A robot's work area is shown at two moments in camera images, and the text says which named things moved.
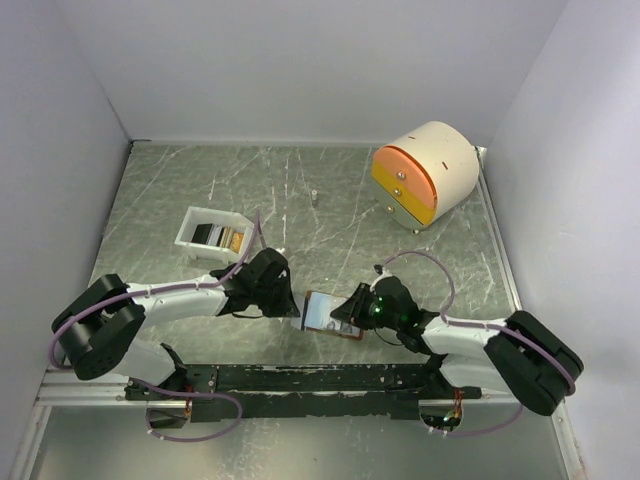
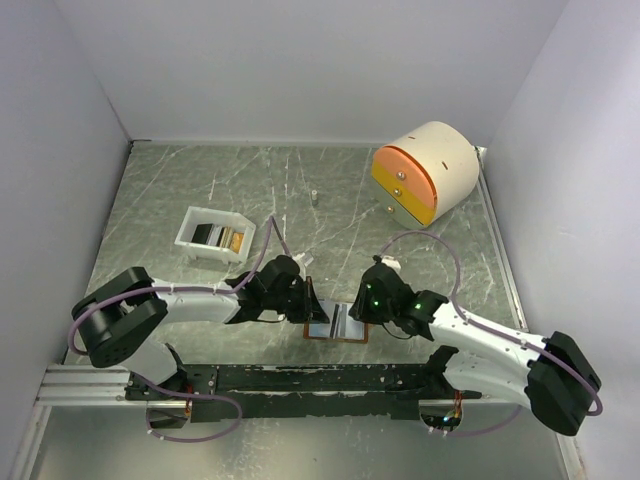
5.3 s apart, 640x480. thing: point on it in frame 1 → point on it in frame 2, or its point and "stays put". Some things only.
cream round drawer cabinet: x=425 y=173 stays put
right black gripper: x=353 y=308 → x=360 y=310
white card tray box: x=226 y=235 stays put
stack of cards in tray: x=218 y=236 stays put
